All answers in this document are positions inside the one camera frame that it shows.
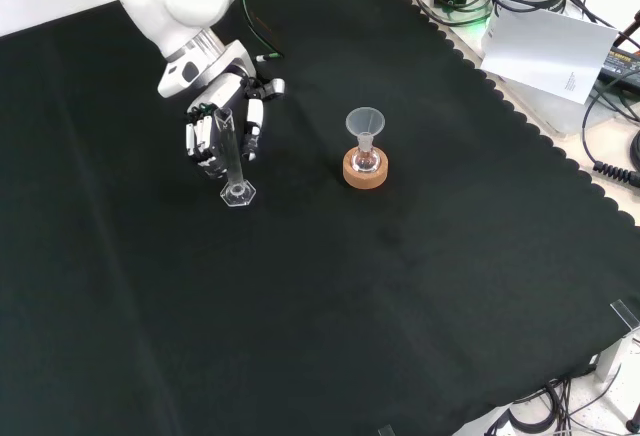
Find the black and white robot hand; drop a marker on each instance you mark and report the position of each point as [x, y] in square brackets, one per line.
[220, 111]

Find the clear graduated cylinder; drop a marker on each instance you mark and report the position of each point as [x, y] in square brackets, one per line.
[232, 156]

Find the clear plastic funnel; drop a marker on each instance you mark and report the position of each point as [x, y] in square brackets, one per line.
[364, 125]

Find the clear round-bottom flask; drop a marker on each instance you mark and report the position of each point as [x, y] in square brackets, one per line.
[365, 157]

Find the black table cloth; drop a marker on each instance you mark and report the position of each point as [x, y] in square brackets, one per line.
[300, 256]

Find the pale board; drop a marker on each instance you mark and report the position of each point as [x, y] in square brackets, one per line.
[547, 51]

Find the clear tape strip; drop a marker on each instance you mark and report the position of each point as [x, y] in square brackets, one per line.
[386, 431]
[626, 314]

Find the black power adapter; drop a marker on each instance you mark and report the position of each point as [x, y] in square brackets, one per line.
[622, 65]

